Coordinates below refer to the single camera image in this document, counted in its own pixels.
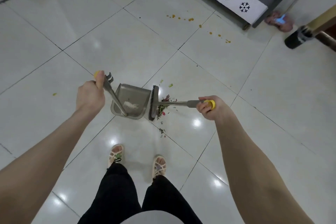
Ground person's right beige sandal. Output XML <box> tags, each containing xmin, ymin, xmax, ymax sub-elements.
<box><xmin>152</xmin><ymin>155</ymin><xmax>167</xmax><ymax>180</ymax></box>

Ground person's left beige sandal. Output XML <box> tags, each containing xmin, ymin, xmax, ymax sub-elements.
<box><xmin>107</xmin><ymin>144</ymin><xmax>125</xmax><ymax>168</ymax></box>

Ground person's right hand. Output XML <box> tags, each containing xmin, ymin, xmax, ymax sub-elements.
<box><xmin>196</xmin><ymin>96</ymin><xmax>234</xmax><ymax>121</ymax></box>

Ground person's right forearm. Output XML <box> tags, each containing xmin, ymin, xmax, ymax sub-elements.
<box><xmin>214</xmin><ymin>115</ymin><xmax>315</xmax><ymax>224</ymax></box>

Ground leaf debris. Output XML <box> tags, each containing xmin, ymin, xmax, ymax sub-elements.
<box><xmin>156</xmin><ymin>79</ymin><xmax>180</xmax><ymax>138</ymax></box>

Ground person's black trousers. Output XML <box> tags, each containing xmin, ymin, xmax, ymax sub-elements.
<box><xmin>77</xmin><ymin>163</ymin><xmax>203</xmax><ymax>224</ymax></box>

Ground person's left forearm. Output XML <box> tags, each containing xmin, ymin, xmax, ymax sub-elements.
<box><xmin>0</xmin><ymin>111</ymin><xmax>91</xmax><ymax>224</ymax></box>

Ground person's white shirt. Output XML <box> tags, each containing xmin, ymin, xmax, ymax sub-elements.
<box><xmin>123</xmin><ymin>211</ymin><xmax>189</xmax><ymax>224</ymax></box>

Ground grey broom with yellow cap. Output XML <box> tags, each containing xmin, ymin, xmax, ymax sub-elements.
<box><xmin>148</xmin><ymin>85</ymin><xmax>216</xmax><ymax>121</ymax></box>

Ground person's beige sandal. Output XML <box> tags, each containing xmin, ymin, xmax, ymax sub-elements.
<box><xmin>107</xmin><ymin>144</ymin><xmax>125</xmax><ymax>168</ymax></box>
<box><xmin>152</xmin><ymin>155</ymin><xmax>167</xmax><ymax>180</ymax></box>

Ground orange liquid spill drops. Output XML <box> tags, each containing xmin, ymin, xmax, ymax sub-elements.
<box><xmin>52</xmin><ymin>14</ymin><xmax>231</xmax><ymax>97</ymax></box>

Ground grey dustpan with yellow-tipped handle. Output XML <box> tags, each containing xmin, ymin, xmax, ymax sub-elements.
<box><xmin>93</xmin><ymin>71</ymin><xmax>153</xmax><ymax>120</ymax></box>

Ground pink string mop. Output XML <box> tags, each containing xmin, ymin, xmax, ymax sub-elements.
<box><xmin>264</xmin><ymin>0</ymin><xmax>323</xmax><ymax>32</ymax></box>

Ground black trash bin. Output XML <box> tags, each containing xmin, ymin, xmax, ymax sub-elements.
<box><xmin>284</xmin><ymin>25</ymin><xmax>315</xmax><ymax>50</ymax></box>

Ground person's left hand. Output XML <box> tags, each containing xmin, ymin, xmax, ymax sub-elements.
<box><xmin>75</xmin><ymin>71</ymin><xmax>106</xmax><ymax>117</ymax></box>

